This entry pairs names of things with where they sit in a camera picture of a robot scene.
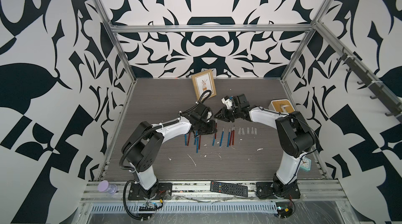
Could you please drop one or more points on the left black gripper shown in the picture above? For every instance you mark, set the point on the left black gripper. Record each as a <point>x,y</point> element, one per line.
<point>212,128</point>

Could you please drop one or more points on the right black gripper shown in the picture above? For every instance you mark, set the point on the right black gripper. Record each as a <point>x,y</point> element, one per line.
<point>223,115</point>

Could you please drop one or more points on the blue knife capped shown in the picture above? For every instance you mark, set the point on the blue knife capped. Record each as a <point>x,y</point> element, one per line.
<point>228,137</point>
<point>222,137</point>
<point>196,141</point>

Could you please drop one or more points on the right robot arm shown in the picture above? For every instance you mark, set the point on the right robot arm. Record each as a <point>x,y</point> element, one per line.
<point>295,136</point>

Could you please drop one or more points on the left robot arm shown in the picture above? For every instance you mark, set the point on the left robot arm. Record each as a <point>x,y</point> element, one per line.
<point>141,149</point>

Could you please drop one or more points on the white box with wooden lid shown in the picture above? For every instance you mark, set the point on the white box with wooden lid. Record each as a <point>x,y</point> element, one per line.
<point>281,106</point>

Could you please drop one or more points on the black remote control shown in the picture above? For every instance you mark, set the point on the black remote control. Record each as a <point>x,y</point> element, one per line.
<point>229,189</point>

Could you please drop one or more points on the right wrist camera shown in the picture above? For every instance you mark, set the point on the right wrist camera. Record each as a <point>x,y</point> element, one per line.
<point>228,102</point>

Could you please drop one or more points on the wooden picture frame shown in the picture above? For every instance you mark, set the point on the wooden picture frame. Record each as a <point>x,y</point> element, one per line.
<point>202,82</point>

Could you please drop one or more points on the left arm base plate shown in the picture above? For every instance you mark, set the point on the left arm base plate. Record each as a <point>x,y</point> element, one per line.
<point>157,192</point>

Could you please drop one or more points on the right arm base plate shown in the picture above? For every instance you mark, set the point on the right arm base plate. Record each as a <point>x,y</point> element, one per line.
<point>271,190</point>

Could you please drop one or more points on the white cable duct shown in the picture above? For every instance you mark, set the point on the white cable duct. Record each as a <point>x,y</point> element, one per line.
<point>195,207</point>

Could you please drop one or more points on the black wall hook rail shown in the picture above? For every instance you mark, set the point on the black wall hook rail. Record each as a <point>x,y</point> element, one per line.
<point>369,80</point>

